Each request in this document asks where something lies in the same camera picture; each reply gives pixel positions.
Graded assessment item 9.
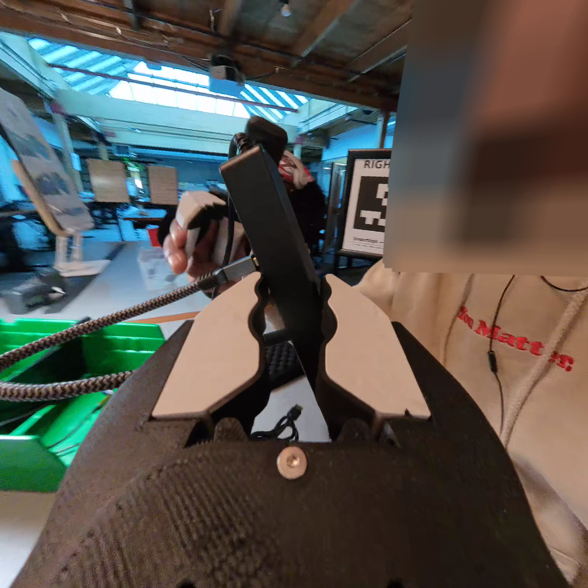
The clear plastic container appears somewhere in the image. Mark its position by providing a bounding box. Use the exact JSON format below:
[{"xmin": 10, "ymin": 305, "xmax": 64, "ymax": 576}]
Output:
[{"xmin": 138, "ymin": 248, "xmax": 181, "ymax": 291}]

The whiteboard on stand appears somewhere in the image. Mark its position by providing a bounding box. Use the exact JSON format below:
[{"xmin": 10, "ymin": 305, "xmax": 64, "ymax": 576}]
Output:
[
  {"xmin": 87, "ymin": 158, "xmax": 129, "ymax": 203},
  {"xmin": 147, "ymin": 164, "xmax": 179, "ymax": 205}
]

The black usb hub with switches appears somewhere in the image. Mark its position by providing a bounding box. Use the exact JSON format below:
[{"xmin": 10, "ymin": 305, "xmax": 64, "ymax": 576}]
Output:
[{"xmin": 219, "ymin": 145, "xmax": 322, "ymax": 391}]

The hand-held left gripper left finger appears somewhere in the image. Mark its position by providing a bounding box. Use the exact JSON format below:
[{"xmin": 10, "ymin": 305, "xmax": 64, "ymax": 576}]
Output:
[{"xmin": 151, "ymin": 272, "xmax": 269, "ymax": 428}]

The grey label printer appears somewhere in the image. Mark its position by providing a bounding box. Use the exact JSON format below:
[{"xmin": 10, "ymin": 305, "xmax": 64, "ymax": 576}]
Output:
[{"xmin": 2, "ymin": 271, "xmax": 70, "ymax": 315}]

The black dotted mat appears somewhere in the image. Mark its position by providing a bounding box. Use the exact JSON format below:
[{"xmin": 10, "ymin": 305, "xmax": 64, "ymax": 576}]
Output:
[{"xmin": 264, "ymin": 341, "xmax": 305, "ymax": 391}]

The grey braided usb cable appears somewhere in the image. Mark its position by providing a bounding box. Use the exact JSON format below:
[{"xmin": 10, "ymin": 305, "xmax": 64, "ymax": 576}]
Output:
[{"xmin": 0, "ymin": 254, "xmax": 261, "ymax": 402}]

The black earphone cable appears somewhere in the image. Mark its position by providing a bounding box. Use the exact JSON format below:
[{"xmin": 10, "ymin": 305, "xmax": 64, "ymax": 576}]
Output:
[{"xmin": 487, "ymin": 275, "xmax": 588, "ymax": 430}]

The instruction board on stand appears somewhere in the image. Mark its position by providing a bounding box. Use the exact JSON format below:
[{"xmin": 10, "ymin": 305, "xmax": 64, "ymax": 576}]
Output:
[{"xmin": 0, "ymin": 87, "xmax": 111, "ymax": 276}]

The person's beige hoodie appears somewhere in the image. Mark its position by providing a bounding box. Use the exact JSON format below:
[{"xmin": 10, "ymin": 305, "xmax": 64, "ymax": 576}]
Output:
[{"xmin": 358, "ymin": 259, "xmax": 588, "ymax": 586}]

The black and white tag sign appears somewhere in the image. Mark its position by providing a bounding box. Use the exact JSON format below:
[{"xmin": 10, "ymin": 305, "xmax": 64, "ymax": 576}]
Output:
[{"xmin": 337, "ymin": 148, "xmax": 393, "ymax": 258}]

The person's right hand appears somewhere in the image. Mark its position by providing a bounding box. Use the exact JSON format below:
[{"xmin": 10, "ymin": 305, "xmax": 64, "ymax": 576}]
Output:
[{"xmin": 162, "ymin": 220, "xmax": 230, "ymax": 283}]

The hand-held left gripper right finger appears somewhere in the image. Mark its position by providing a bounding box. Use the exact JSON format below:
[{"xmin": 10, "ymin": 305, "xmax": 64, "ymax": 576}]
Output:
[{"xmin": 318, "ymin": 273, "xmax": 432, "ymax": 423}]

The green plastic bin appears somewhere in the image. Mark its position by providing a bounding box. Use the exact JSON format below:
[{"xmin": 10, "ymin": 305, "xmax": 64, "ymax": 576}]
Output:
[{"xmin": 0, "ymin": 317, "xmax": 166, "ymax": 493}]

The thin black cable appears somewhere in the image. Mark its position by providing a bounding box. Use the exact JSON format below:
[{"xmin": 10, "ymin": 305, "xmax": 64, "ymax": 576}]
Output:
[{"xmin": 250, "ymin": 404, "xmax": 304, "ymax": 444}]

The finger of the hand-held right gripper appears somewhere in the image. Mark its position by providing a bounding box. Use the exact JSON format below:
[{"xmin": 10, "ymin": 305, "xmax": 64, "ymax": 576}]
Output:
[
  {"xmin": 176, "ymin": 190, "xmax": 230, "ymax": 259},
  {"xmin": 212, "ymin": 220, "xmax": 251, "ymax": 267}
]

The ceiling projector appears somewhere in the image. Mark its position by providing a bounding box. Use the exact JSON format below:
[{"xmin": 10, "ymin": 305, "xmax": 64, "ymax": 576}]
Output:
[{"xmin": 209, "ymin": 54, "xmax": 246, "ymax": 92}]

